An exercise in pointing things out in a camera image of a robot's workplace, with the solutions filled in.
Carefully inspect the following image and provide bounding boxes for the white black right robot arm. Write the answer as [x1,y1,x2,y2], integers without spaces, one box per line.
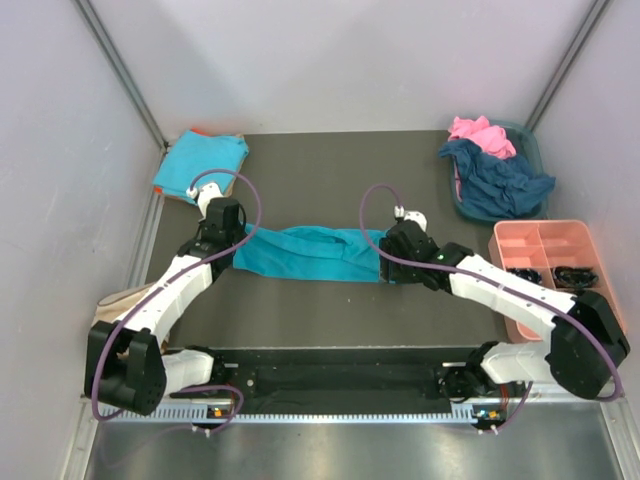
[374,219,630,402]

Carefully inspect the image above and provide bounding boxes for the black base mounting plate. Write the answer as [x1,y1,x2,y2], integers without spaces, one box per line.
[169,344,531,414]

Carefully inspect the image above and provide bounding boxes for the beige cloth bag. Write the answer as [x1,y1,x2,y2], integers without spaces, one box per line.
[92,283,153,325]

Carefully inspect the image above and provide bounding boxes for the black cable bundle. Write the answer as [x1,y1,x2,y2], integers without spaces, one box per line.
[552,264,601,287]
[507,267,549,286]

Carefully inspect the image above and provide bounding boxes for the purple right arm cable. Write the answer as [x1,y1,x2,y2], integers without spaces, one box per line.
[359,184,625,434]

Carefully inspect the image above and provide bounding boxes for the aluminium frame rail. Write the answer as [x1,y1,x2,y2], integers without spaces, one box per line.
[71,0,169,153]

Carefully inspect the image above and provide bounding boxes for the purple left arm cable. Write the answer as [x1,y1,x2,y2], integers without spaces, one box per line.
[89,169,262,436]

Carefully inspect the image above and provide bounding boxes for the white slotted cable duct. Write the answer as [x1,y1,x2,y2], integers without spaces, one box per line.
[111,401,506,425]

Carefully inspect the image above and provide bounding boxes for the navy blue t shirt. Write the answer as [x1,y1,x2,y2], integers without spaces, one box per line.
[438,139,556,222]

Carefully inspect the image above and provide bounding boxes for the pink t shirt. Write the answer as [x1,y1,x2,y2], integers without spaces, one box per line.
[448,116,517,160]

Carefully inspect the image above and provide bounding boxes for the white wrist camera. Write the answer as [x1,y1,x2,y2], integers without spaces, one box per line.
[186,182,224,217]
[394,205,428,233]

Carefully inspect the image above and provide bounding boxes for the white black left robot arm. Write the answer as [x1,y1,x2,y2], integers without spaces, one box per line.
[84,198,246,416]

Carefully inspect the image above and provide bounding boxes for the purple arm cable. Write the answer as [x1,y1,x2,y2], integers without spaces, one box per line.
[359,184,625,434]
[89,169,262,436]

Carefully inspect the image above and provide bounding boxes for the pink compartment tray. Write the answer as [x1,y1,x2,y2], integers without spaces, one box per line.
[488,220,627,330]

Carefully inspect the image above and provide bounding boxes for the teal plastic basket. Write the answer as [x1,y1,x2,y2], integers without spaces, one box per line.
[438,116,555,223]

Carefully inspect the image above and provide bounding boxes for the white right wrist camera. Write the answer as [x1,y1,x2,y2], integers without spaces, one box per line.
[394,205,428,233]

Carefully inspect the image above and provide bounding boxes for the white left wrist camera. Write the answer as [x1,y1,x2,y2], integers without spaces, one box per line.
[186,182,224,217]

